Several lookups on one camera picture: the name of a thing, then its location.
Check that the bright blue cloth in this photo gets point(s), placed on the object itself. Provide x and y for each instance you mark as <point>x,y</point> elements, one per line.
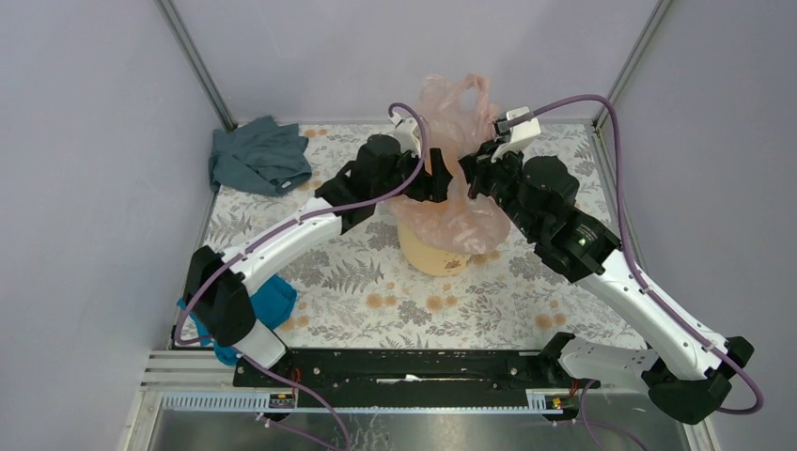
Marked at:
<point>268,311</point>

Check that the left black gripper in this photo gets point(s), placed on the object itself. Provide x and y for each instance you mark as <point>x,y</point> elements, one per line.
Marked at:
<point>432,187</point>

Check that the pink plastic trash bag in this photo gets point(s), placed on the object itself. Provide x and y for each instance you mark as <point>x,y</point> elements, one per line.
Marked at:
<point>459,117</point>

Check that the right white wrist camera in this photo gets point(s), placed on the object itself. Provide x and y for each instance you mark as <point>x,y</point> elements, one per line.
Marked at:
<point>514,130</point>

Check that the yellow plastic trash bin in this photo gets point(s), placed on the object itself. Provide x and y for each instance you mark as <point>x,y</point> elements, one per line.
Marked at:
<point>427,259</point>

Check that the floral patterned table mat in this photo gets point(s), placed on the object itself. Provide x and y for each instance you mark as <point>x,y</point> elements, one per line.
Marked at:
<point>359,291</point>

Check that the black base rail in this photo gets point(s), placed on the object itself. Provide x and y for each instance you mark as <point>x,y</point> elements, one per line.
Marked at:
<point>407,379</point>

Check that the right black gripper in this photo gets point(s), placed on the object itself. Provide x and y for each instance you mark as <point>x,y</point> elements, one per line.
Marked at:
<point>477,166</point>

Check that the grey-blue cloth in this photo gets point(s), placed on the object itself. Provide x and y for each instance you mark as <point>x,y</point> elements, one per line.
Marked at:
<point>260,157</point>

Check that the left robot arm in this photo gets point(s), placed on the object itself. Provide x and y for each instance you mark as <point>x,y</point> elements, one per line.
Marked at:
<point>337,206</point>

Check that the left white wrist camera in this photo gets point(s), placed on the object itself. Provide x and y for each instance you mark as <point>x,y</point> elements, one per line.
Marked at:
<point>407,133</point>

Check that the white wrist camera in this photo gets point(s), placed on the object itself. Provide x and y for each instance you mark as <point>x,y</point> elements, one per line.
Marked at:
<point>514,130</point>
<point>407,133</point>

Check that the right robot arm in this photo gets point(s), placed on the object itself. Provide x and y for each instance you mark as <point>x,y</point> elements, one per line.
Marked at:
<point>685,369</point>

